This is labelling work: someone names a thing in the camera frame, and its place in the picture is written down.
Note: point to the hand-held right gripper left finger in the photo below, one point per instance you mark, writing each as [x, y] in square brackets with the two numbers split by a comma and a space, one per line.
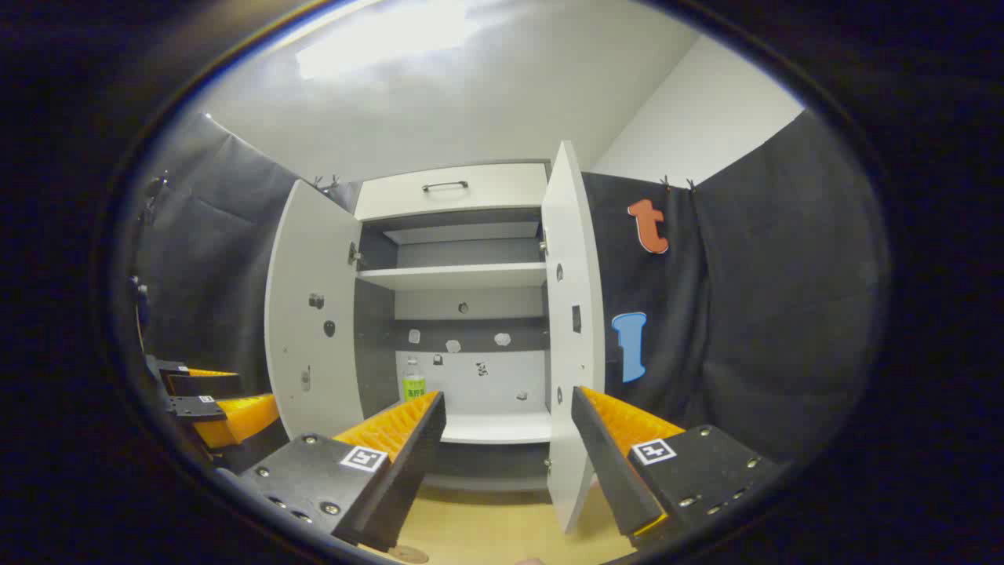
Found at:
[408, 463]

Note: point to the black backdrop cloth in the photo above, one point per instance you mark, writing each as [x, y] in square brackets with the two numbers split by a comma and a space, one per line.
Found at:
[784, 314]

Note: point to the round brown coaster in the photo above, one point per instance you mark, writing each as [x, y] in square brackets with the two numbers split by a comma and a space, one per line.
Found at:
[408, 555]

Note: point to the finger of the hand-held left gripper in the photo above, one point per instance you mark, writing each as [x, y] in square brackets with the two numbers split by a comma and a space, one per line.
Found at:
[205, 384]
[235, 417]

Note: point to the white cabinet door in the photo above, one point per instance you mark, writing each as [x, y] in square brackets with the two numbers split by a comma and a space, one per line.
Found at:
[314, 353]
[571, 353]

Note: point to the grey and white cabinet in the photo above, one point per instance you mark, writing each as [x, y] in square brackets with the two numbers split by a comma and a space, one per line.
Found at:
[459, 275]

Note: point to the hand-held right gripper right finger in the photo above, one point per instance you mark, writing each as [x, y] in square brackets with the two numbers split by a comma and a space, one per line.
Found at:
[608, 463]

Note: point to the clear bottle with green label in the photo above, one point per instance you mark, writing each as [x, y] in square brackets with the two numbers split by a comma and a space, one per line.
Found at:
[413, 386]

